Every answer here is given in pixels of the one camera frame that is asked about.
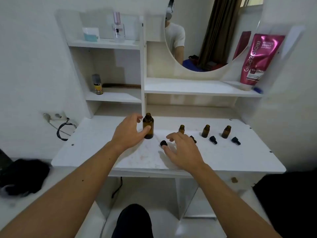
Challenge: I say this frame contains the person's left hand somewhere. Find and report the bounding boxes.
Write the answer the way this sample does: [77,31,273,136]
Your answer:
[111,113,151,153]

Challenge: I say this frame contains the person's right hand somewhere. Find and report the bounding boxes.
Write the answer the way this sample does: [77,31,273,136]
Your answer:
[158,132,206,171]

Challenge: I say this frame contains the large amber glass bottle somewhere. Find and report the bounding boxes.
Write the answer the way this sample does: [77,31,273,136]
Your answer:
[143,113,155,139]

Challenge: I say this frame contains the person's left forearm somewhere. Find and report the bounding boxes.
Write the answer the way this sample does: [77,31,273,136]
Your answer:
[0,142,127,238]

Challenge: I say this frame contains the person's right forearm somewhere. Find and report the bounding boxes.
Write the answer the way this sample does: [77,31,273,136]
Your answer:
[187,162,283,238]

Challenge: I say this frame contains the person's left leg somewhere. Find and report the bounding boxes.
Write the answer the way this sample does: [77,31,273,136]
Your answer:
[111,203,154,238]

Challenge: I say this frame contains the clear perfume bottle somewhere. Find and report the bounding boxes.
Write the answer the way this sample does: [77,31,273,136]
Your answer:
[111,12,126,44]

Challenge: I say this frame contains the brown comb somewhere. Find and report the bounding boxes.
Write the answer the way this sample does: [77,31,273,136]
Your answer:
[102,83,142,89]

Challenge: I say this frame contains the yellow spray can grey cap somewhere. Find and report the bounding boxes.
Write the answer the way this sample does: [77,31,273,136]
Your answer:
[92,74,104,95]

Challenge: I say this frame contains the white vanity shelf unit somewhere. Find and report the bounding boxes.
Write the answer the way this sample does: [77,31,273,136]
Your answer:
[51,7,306,221]

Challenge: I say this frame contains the white and teal box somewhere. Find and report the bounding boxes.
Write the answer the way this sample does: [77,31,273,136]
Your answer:
[82,27,100,42]

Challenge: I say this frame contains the black cloth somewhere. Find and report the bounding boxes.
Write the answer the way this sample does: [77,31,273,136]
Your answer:
[0,158,51,197]

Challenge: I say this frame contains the round mirror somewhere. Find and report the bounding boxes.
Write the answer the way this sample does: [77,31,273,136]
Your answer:
[164,0,264,73]

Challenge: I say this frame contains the pink lotion tube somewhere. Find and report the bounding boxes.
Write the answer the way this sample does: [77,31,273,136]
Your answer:
[239,33,286,92]

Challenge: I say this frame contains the thin black cord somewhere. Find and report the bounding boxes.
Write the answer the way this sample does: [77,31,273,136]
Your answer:
[111,177,123,199]

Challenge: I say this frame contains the coiled black cable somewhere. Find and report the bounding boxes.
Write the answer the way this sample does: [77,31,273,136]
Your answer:
[56,118,77,141]

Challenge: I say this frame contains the white wall socket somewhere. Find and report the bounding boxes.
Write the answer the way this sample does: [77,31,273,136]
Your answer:
[42,112,69,121]

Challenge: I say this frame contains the white plug with cord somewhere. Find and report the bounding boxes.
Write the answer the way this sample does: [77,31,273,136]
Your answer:
[43,113,71,136]

